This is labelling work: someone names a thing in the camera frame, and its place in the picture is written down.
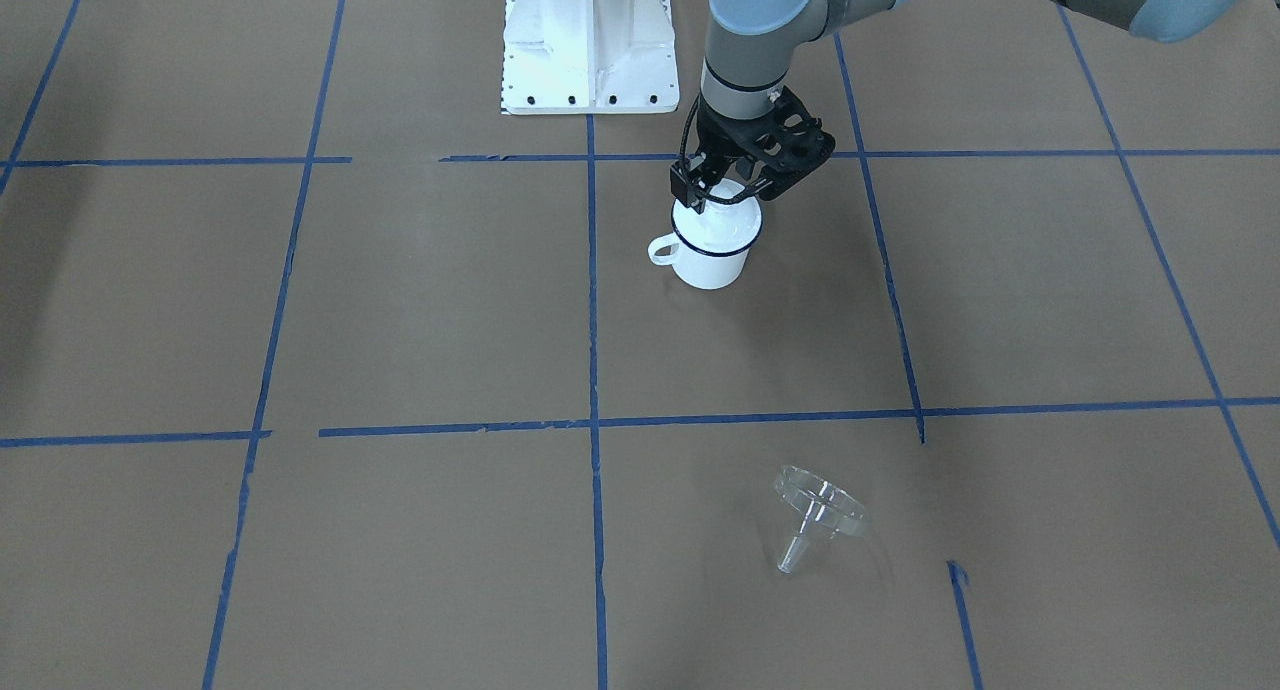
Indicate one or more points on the white ceramic lid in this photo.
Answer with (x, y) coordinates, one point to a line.
(719, 230)

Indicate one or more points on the clear plastic funnel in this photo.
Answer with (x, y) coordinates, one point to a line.
(824, 510)

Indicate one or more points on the white enamel mug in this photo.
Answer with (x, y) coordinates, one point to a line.
(697, 263)

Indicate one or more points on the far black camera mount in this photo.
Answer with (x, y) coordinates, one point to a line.
(787, 141)

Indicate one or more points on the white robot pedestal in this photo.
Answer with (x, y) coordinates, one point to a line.
(589, 56)

